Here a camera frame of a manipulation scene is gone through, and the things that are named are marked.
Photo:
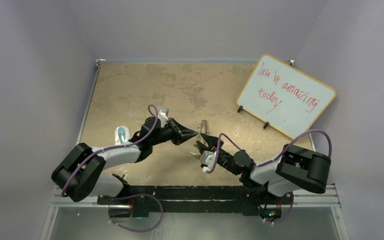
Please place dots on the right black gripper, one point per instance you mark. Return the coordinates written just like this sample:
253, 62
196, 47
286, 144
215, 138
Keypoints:
211, 141

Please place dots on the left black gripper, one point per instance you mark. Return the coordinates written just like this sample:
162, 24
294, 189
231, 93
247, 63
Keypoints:
179, 132

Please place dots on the silver disc with keyrings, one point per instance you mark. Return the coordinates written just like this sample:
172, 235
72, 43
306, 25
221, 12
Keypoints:
203, 128

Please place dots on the keys with red green tags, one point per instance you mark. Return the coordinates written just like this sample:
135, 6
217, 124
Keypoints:
197, 155

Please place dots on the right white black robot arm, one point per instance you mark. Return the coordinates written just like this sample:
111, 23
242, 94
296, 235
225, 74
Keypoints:
292, 169

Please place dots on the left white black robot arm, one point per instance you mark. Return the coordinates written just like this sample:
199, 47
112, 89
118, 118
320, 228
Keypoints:
79, 175

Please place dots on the whiteboard with red writing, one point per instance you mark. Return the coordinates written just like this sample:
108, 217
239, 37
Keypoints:
287, 99

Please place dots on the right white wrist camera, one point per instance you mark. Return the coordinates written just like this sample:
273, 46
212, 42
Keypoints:
208, 161

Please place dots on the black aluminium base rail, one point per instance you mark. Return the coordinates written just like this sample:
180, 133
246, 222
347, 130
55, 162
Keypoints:
223, 199

